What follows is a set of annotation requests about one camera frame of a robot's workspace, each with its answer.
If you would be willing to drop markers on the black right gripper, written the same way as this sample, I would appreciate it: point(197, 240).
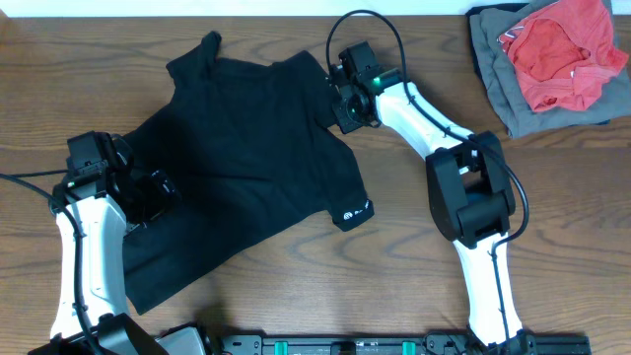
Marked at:
point(346, 124)

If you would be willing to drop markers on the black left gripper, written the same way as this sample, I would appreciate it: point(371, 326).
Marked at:
point(158, 192)

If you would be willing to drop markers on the black t-shirt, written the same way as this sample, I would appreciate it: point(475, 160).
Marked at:
point(250, 152)

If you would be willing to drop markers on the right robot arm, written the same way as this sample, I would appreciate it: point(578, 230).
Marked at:
point(469, 186)

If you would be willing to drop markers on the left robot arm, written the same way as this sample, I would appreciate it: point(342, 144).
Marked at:
point(102, 198)

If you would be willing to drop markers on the crumpled red shirt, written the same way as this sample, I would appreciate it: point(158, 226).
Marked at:
point(563, 54)

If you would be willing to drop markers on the folded grey garment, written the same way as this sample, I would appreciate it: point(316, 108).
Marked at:
point(506, 98)

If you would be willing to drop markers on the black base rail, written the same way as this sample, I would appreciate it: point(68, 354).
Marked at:
point(433, 343)

